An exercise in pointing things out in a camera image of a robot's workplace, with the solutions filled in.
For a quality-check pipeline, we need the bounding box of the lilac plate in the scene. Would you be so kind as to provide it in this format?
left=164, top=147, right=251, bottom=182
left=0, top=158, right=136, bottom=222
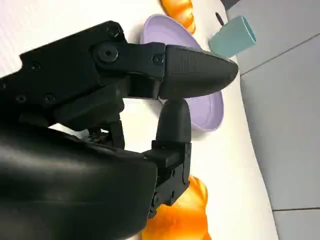
left=141, top=14, right=225, bottom=135

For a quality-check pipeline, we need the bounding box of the black table cable hole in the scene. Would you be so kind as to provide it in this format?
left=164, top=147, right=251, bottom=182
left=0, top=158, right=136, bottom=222
left=215, top=11, right=226, bottom=26

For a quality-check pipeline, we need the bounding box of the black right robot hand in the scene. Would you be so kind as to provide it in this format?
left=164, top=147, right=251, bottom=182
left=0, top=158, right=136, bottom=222
left=0, top=20, right=239, bottom=240

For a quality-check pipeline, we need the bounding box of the pale green mug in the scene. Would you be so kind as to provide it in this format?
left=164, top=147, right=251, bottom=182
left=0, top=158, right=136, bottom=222
left=208, top=14, right=257, bottom=59

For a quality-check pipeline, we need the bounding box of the orange white toy bread roll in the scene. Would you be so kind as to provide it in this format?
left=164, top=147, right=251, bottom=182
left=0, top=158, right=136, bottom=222
left=139, top=174, right=214, bottom=240
left=159, top=0, right=197, bottom=35

